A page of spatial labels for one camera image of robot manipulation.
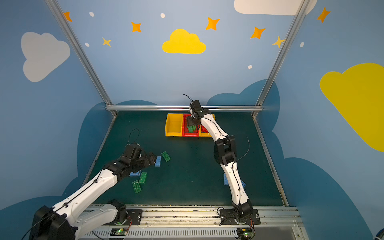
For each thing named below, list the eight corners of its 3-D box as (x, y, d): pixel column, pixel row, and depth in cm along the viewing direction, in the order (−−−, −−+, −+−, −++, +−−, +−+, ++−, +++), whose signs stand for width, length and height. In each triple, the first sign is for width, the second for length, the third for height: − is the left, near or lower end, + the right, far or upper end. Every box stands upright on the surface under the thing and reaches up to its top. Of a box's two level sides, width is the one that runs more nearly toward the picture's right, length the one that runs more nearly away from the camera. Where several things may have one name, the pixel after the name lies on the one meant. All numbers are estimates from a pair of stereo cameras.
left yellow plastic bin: (166, 139, 110) (164, 131, 102) (168, 121, 122) (167, 113, 114) (182, 139, 110) (181, 131, 102) (183, 121, 122) (182, 113, 114)
